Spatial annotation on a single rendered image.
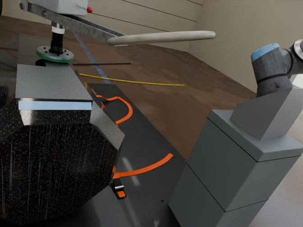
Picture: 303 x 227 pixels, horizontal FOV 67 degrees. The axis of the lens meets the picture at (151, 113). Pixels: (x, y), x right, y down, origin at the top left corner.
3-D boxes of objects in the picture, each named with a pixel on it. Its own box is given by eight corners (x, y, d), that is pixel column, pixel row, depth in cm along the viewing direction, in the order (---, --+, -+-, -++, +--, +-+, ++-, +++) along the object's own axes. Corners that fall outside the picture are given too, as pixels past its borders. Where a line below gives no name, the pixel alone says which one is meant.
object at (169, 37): (84, 47, 97) (83, 39, 96) (142, 44, 138) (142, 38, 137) (195, 38, 74) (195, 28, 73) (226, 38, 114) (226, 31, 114)
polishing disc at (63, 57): (77, 64, 140) (78, 59, 138) (38, 60, 128) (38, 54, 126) (70, 52, 155) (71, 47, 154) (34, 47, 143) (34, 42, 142)
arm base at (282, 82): (274, 98, 134) (270, 82, 135) (305, 89, 116) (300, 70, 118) (249, 102, 127) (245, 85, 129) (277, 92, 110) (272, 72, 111)
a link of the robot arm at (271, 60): (250, 84, 129) (243, 55, 132) (276, 80, 133) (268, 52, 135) (268, 74, 114) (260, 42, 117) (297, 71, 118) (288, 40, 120)
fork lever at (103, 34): (17, 8, 132) (17, -1, 130) (45, 11, 148) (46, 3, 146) (109, 46, 108) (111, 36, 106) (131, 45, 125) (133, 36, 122)
